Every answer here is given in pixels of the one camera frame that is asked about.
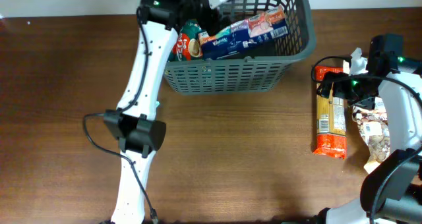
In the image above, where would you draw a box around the grey plastic basket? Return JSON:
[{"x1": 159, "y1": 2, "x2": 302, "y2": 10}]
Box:
[{"x1": 162, "y1": 0, "x2": 316, "y2": 95}]

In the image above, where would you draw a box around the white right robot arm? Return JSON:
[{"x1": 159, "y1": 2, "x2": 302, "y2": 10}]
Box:
[{"x1": 311, "y1": 34, "x2": 421, "y2": 224}]

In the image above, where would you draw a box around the colourful tissue multipack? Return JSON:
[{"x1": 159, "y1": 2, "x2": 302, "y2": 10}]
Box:
[{"x1": 198, "y1": 5, "x2": 289, "y2": 60}]

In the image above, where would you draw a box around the red spaghetti packet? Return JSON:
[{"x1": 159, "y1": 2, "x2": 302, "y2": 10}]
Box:
[{"x1": 313, "y1": 65, "x2": 347, "y2": 159}]

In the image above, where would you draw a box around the beige brown snack bag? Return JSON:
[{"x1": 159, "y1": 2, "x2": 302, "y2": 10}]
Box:
[{"x1": 349, "y1": 97, "x2": 390, "y2": 174}]

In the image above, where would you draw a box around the green coffee bag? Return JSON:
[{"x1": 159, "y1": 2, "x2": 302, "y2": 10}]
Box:
[{"x1": 168, "y1": 20, "x2": 202, "y2": 62}]

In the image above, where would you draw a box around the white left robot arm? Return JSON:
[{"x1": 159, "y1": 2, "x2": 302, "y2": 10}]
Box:
[{"x1": 103, "y1": 0, "x2": 231, "y2": 223}]

